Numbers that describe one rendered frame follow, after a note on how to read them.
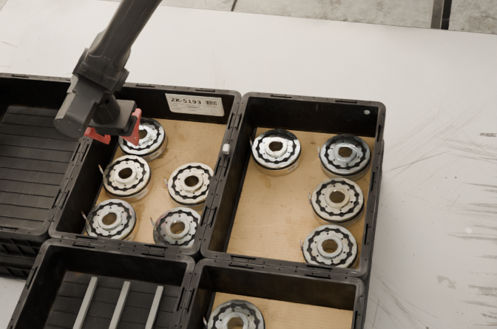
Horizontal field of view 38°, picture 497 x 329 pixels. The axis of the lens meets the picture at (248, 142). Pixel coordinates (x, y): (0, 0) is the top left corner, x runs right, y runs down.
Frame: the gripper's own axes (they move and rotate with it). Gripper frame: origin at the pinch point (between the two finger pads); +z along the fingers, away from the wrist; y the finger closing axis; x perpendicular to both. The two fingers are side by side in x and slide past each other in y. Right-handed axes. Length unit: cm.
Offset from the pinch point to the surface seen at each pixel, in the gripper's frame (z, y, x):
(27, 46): 24, -54, 45
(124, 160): 9.6, -3.3, 1.2
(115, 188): 9.3, -2.8, -6.0
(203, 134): 14.1, 10.5, 12.4
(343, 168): 13.0, 42.6, 5.9
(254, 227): 14.1, 27.0, -8.9
